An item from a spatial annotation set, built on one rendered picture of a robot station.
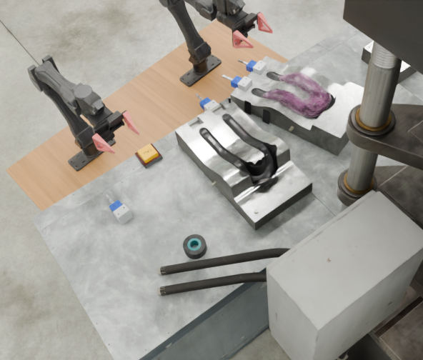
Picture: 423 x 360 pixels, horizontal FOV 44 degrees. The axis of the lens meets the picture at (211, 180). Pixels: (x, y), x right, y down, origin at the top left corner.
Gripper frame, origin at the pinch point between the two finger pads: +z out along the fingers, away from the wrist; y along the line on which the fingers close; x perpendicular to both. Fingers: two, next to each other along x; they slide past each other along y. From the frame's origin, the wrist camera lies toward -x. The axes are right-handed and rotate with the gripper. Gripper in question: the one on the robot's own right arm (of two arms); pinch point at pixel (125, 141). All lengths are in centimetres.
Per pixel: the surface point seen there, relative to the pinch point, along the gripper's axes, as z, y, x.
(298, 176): 33, 44, 34
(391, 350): 92, 19, 40
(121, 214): -2.0, -10.6, 34.7
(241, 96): -10, 58, 35
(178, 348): 39, -25, 62
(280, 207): 36, 31, 35
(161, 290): 29, -19, 37
